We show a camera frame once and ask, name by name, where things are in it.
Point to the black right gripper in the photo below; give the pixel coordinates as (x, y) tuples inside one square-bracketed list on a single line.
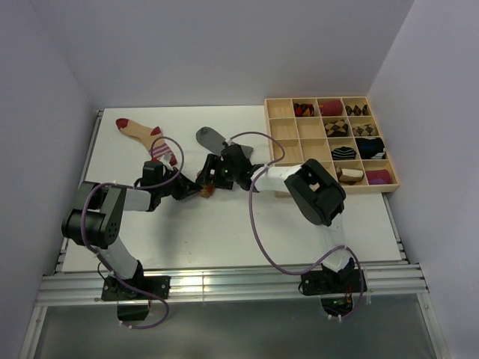
[(215, 163)]

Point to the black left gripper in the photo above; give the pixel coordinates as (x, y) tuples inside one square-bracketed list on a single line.
[(185, 187)]

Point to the tan orange argyle sock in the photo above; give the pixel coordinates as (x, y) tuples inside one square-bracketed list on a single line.
[(206, 191)]

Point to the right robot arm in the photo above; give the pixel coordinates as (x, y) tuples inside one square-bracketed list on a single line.
[(318, 196)]

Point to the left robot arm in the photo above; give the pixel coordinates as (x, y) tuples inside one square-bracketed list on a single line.
[(94, 217)]

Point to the tan sock with purple stripes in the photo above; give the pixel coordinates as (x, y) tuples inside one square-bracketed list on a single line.
[(150, 138)]

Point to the red orange argyle rolled sock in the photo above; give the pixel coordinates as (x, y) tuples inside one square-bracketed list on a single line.
[(303, 109)]

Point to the brown tan argyle rolled sock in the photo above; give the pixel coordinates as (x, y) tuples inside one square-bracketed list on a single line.
[(336, 129)]

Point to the black white striped rolled sock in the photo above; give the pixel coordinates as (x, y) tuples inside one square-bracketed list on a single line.
[(343, 153)]

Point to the crimson rolled sock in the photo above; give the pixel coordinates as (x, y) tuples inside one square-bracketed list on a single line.
[(331, 108)]

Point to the wooden compartment tray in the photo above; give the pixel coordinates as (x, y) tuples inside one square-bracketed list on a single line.
[(297, 139)]

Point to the beige rolled sock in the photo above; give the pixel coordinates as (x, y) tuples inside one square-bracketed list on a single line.
[(349, 175)]

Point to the brown white argyle rolled sock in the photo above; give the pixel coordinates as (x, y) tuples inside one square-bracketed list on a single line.
[(357, 110)]

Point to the black blue rolled sock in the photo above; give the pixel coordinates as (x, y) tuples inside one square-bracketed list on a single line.
[(371, 148)]

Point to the grey brown argyle rolled sock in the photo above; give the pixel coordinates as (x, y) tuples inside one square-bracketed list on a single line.
[(366, 130)]

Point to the magenta purple rolled sock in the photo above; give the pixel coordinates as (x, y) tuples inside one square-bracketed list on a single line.
[(379, 177)]

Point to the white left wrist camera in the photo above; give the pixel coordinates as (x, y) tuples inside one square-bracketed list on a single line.
[(165, 161)]

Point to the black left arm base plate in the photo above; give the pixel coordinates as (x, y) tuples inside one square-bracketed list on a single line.
[(134, 300)]

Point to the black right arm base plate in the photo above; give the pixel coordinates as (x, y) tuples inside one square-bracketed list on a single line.
[(335, 292)]

